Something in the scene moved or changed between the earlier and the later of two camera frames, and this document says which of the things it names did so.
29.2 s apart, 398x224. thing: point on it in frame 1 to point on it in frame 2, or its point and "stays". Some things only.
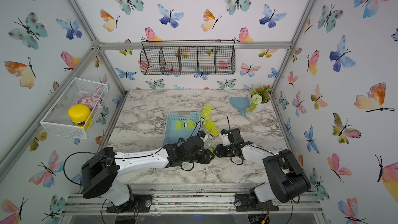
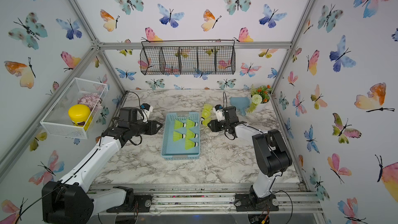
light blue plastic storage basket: x=172 y=135 stays
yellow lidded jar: x=81 y=115 stays
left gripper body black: x=200 y=157 to x=141 y=128
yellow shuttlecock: x=179 y=125 stays
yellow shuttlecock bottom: x=191 y=124 stays
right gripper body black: x=226 y=151 to x=221 y=125
